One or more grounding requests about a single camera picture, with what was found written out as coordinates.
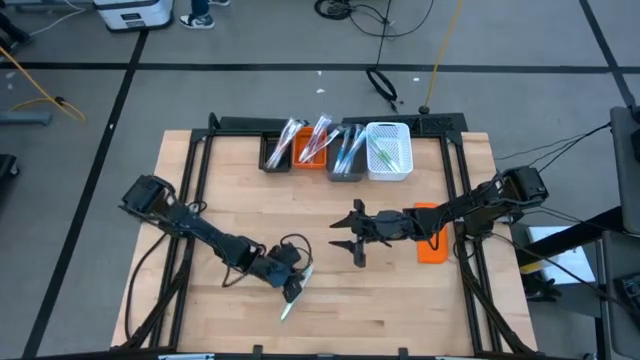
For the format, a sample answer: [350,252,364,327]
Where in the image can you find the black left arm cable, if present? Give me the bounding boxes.
[221,232,315,289]

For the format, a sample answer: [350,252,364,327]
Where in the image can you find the black perforated plastic basket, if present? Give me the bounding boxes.
[258,129,295,174]

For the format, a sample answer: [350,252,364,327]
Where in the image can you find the grey plastic basket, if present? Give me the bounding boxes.
[325,124,368,183]

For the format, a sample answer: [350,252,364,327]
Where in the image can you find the black aluminium table frame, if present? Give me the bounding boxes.
[119,112,539,360]

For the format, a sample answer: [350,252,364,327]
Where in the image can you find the blue toothbrush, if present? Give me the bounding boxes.
[338,124,360,175]
[343,130,368,175]
[332,125,352,174]
[347,124,369,169]

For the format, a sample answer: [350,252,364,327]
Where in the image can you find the purple toothbrush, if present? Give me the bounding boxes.
[298,113,334,164]
[302,124,346,164]

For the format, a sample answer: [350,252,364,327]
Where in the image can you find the black hanging cable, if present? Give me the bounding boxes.
[373,0,394,69]

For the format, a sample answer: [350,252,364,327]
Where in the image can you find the yellow hanging cable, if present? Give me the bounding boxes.
[418,0,464,115]

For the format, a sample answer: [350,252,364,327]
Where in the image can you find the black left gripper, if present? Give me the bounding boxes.
[248,242,314,304]

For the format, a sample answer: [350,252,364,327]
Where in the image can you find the white Trossen equipment cart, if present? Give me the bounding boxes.
[92,0,175,33]

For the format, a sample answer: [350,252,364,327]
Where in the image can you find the black coiled floor cable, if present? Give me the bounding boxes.
[364,65,400,113]

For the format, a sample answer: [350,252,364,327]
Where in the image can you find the yellow floor cable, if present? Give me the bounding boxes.
[0,45,87,124]

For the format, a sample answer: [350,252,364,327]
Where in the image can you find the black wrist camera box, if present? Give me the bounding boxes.
[277,242,302,264]

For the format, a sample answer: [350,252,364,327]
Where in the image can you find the orange perforated plastic basket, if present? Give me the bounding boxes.
[292,126,329,170]

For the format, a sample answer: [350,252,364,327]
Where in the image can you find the white paper sheet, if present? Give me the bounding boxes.
[525,225,597,286]

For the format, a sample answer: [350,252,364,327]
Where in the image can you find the person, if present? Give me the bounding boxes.
[178,0,232,30]

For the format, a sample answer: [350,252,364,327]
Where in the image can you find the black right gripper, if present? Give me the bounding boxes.
[327,198,417,269]

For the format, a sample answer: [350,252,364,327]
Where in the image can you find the grey side desk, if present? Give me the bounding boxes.
[608,104,640,236]

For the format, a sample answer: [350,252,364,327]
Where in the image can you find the orange flat mat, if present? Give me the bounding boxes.
[414,201,450,265]

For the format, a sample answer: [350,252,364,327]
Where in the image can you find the white perforated plastic basket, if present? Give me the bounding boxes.
[365,121,415,182]

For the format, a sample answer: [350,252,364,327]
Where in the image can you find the green toothbrush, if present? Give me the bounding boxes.
[368,135,396,169]
[374,144,401,174]
[278,265,315,323]

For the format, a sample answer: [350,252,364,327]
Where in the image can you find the black floor cable bundle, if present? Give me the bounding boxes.
[313,0,436,39]

